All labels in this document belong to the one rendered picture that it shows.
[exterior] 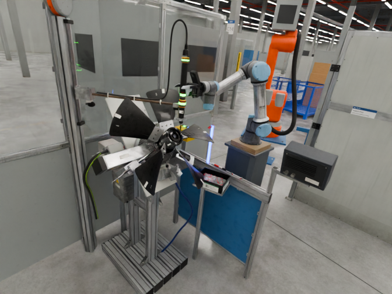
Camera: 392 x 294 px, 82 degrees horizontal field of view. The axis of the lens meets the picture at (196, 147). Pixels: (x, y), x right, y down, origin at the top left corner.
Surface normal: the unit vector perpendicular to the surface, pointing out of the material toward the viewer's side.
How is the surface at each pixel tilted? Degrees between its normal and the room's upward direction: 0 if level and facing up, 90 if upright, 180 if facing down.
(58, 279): 0
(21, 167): 90
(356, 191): 90
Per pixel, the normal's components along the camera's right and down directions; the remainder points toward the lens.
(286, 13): -0.34, 0.36
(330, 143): -0.66, 0.25
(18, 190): 0.74, 0.34
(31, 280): 0.10, -0.90
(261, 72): 0.11, 0.30
